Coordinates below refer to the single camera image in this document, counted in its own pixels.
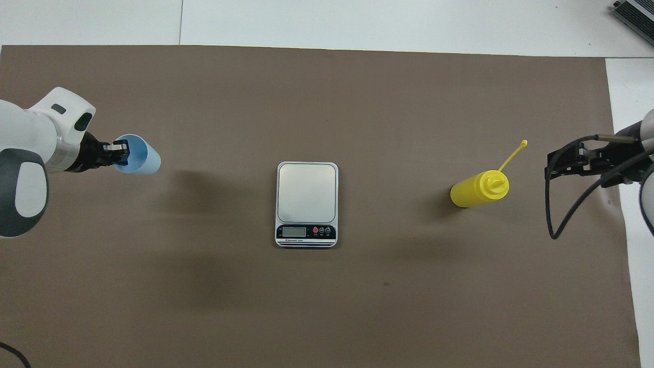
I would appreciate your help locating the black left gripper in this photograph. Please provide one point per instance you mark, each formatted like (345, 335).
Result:
(92, 153)

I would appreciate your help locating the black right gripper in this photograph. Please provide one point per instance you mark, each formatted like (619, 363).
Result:
(621, 161)

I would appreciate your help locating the light blue plastic cup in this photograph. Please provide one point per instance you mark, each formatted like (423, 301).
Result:
(145, 158)

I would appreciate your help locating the yellow squeeze bottle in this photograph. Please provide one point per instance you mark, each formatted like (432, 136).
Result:
(475, 191)

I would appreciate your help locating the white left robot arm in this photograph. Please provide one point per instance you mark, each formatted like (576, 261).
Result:
(25, 133)

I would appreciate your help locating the silver digital kitchen scale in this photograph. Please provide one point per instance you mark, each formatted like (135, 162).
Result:
(306, 194)

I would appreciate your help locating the grey finned metal device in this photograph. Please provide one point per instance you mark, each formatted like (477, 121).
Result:
(636, 18)

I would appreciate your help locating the brown paper mat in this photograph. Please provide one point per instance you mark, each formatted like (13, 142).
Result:
(327, 306)

